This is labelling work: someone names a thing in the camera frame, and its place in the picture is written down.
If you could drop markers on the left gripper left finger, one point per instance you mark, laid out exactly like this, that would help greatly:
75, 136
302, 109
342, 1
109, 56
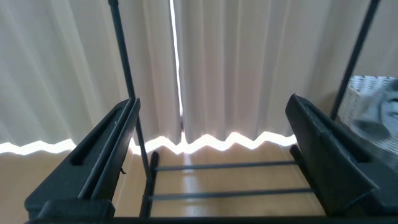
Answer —
62, 193

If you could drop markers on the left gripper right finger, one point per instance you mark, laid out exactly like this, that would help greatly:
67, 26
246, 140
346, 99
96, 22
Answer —
326, 161

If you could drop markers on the white laundry basket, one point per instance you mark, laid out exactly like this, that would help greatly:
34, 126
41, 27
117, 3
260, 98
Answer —
351, 99

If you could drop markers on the black clothes rack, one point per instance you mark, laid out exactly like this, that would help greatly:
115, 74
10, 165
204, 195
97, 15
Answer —
124, 62

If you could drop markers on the pale grey shorts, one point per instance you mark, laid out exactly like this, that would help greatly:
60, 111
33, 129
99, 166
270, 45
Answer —
379, 118

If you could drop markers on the beige curtain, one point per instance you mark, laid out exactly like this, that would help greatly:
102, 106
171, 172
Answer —
242, 62

